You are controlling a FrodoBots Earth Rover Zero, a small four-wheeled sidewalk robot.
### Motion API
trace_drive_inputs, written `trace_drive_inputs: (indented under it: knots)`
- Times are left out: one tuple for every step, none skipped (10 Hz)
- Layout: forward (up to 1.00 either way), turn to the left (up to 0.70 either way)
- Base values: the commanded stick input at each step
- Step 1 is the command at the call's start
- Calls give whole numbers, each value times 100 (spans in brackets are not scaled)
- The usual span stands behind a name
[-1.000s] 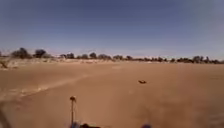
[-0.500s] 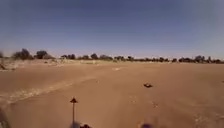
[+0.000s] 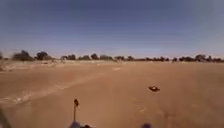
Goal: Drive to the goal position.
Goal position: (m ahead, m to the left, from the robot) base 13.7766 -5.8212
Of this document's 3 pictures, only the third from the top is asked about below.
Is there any row of distant trees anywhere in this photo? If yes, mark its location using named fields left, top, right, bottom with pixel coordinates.
left=0, top=49, right=224, bottom=63

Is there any dark object on ground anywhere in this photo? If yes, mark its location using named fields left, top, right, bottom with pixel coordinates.
left=148, top=85, right=161, bottom=93

